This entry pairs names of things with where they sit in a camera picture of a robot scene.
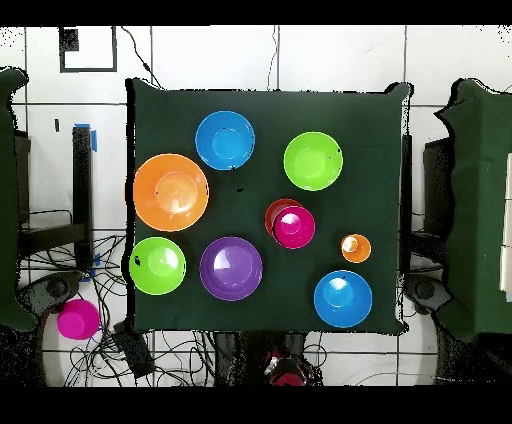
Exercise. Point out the black power strip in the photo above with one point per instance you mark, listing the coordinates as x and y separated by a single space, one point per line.
134 352

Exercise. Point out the blue plastic bowl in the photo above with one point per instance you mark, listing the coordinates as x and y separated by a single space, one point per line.
342 298
224 140

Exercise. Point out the pink plastic bowl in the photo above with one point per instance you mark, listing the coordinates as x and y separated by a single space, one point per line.
294 226

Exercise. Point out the dark green tablecloth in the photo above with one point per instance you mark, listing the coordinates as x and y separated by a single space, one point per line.
360 120

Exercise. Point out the red plastic bowl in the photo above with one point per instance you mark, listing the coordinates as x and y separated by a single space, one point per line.
272 212

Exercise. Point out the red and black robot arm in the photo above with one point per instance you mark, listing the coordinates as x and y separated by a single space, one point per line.
288 378

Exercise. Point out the green plastic bowl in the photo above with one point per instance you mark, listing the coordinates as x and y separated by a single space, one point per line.
157 266
312 161

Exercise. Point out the orange plastic cup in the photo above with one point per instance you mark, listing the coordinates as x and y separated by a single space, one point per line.
356 248

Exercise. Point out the black stand with blue tape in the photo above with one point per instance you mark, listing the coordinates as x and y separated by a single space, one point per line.
82 180

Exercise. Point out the green cloth covered table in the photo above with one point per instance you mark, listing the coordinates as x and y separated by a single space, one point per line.
480 200
8 200

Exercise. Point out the large orange plastic bowl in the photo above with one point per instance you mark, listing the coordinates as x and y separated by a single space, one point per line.
170 192

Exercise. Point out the dark square floor frame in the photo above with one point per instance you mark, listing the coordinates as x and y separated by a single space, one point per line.
68 40

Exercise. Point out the pink plastic cup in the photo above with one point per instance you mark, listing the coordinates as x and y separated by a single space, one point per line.
78 319

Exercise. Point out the purple plastic bowl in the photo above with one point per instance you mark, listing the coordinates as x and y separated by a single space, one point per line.
231 268

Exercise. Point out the white box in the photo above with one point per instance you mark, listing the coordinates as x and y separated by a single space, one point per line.
507 224

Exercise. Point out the black box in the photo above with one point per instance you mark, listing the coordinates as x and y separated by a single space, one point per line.
22 176
438 180

